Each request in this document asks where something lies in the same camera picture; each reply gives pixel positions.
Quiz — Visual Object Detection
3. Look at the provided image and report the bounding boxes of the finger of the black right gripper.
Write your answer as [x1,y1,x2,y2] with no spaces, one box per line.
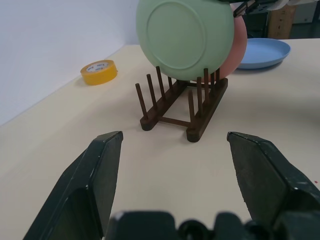
[232,1,256,18]

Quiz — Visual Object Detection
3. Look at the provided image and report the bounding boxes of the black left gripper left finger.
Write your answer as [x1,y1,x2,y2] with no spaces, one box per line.
[22,130,124,240]

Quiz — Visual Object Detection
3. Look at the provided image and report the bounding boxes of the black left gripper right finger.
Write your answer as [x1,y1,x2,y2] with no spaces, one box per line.
[226,131,320,223]

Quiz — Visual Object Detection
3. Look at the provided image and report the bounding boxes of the pink plate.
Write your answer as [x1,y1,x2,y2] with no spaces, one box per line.
[191,16,248,84]

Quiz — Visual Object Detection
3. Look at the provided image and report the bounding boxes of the green plate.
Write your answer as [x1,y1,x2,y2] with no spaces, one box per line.
[135,0,235,81]

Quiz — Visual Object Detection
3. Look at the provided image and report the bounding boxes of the dark wooden dish rack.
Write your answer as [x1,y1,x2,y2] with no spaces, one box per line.
[135,66,229,143]

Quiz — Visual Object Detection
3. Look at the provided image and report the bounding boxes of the dark bulky object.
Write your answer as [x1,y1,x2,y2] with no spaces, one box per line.
[246,10,270,40]

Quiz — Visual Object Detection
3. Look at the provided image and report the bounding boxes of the brown cardboard box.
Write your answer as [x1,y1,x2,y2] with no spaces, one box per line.
[268,3,296,40]

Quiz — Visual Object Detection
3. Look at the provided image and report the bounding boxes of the blue plate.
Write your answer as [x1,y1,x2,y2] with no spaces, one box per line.
[236,37,292,70]

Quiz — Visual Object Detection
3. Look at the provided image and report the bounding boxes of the light grey cabinet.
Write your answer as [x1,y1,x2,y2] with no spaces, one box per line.
[291,0,320,26]

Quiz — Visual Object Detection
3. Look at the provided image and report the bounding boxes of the yellow tape roll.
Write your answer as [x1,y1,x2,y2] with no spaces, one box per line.
[80,59,118,87]

